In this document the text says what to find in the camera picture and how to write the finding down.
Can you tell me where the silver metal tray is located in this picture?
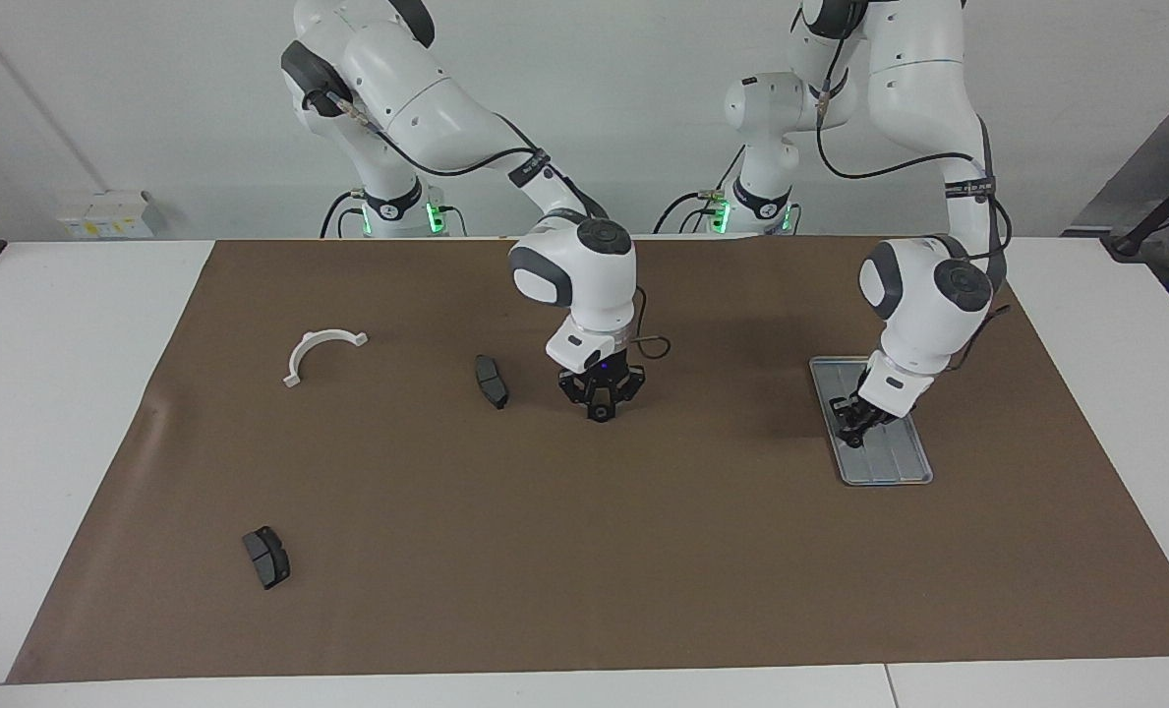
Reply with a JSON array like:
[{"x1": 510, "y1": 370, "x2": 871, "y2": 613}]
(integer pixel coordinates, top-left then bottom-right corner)
[{"x1": 808, "y1": 356, "x2": 935, "y2": 487}]

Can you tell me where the dark grey brake pad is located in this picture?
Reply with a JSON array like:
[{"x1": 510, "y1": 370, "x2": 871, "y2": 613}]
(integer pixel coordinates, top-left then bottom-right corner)
[
  {"x1": 474, "y1": 354, "x2": 510, "y2": 411},
  {"x1": 242, "y1": 526, "x2": 292, "y2": 591}
]

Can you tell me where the brown table mat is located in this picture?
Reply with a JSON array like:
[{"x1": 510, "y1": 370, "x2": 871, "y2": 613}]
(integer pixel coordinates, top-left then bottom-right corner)
[{"x1": 6, "y1": 236, "x2": 1169, "y2": 684}]

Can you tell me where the black stand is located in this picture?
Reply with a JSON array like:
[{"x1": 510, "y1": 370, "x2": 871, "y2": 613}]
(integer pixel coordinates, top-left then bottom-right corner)
[{"x1": 1103, "y1": 162, "x2": 1169, "y2": 260}]

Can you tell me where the black left base cable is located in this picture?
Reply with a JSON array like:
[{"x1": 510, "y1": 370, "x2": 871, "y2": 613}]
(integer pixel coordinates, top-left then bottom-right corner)
[{"x1": 653, "y1": 147, "x2": 747, "y2": 235}]

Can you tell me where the black base cable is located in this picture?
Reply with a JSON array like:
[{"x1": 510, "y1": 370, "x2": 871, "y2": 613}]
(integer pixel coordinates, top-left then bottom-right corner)
[
  {"x1": 653, "y1": 147, "x2": 747, "y2": 235},
  {"x1": 321, "y1": 190, "x2": 364, "y2": 239}
]

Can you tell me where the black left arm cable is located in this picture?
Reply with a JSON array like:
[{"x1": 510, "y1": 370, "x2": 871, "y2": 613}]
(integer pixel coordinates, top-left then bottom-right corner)
[{"x1": 810, "y1": 0, "x2": 1016, "y2": 373}]

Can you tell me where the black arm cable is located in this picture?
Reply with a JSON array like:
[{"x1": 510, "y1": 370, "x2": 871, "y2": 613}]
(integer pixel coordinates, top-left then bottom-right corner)
[
  {"x1": 323, "y1": 88, "x2": 672, "y2": 361},
  {"x1": 810, "y1": 0, "x2": 1016, "y2": 373}
]

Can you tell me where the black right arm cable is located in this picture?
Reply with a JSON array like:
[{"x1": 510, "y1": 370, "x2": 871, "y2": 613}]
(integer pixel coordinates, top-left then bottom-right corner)
[{"x1": 323, "y1": 88, "x2": 672, "y2": 361}]

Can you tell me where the white curved plastic bracket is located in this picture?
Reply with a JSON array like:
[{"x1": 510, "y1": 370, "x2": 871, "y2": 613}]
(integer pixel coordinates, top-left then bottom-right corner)
[{"x1": 282, "y1": 329, "x2": 370, "y2": 389}]

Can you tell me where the black right base cable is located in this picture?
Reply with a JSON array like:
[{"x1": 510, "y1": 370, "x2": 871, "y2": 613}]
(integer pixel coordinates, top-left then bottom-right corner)
[{"x1": 321, "y1": 190, "x2": 364, "y2": 239}]

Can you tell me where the white wall socket box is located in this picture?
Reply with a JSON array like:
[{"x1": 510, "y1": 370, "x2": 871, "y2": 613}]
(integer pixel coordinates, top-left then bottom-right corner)
[{"x1": 58, "y1": 190, "x2": 159, "y2": 240}]

